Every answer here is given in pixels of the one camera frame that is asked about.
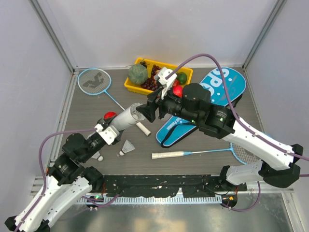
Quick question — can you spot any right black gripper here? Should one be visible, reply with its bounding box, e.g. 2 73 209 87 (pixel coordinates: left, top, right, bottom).
136 84 200 124

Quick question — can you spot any white shuttlecock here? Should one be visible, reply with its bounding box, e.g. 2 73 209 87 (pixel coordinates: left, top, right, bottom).
91 152 103 161
119 140 135 156
130 106 145 121

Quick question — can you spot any white shuttlecock tube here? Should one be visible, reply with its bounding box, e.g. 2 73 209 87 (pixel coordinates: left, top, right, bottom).
111 103 148 134

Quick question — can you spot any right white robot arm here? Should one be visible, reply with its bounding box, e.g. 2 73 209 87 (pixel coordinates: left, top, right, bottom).
137 83 303 190

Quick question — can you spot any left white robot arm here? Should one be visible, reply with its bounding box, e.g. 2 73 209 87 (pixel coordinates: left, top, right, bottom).
5 117 125 232

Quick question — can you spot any dark purple grape bunch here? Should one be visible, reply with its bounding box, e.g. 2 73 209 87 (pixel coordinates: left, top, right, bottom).
140 61 161 91

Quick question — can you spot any red tomato ball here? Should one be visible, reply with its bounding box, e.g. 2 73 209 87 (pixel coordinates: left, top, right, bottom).
103 111 117 120

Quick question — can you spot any blue racket cover bag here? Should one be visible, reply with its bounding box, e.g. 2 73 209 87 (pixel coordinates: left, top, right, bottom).
155 67 247 148

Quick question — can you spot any red apple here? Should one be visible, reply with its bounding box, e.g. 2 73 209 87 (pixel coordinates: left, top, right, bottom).
172 85 183 98

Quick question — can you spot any green melon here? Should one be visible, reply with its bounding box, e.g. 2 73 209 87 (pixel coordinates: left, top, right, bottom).
128 64 148 85

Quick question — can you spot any green lime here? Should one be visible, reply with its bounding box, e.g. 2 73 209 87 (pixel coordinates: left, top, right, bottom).
177 72 187 85

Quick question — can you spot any yellow plastic fruit bin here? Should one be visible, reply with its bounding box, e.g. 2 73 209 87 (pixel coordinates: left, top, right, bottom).
124 58 193 95

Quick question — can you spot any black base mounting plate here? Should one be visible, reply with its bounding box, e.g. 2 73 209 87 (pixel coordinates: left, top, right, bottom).
91 174 247 198

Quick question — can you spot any blue racket top left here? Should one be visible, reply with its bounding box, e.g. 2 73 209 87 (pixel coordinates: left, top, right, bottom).
77 68 152 137

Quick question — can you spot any blue racket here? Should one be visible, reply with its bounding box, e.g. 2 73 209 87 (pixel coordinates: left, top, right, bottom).
152 143 259 165
77 68 152 137

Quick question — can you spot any blue racket bottom right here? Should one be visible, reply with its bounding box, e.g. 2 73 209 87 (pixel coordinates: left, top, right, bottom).
152 143 259 165

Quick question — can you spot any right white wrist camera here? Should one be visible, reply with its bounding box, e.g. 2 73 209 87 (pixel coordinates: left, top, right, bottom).
154 67 177 100

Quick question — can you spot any white slotted cable duct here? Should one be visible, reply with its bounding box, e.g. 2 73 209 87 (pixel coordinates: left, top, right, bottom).
74 195 223 205

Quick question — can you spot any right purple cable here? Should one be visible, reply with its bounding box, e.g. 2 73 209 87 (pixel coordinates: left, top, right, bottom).
166 53 309 161

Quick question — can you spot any aluminium frame post left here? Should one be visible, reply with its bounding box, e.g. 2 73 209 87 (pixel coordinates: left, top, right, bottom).
29 0 76 73

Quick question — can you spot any aluminium frame post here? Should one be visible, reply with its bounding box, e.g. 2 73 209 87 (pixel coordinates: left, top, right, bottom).
29 0 76 73
242 0 287 72

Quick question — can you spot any aluminium frame post right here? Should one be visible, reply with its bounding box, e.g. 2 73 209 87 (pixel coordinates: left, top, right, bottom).
242 0 287 72

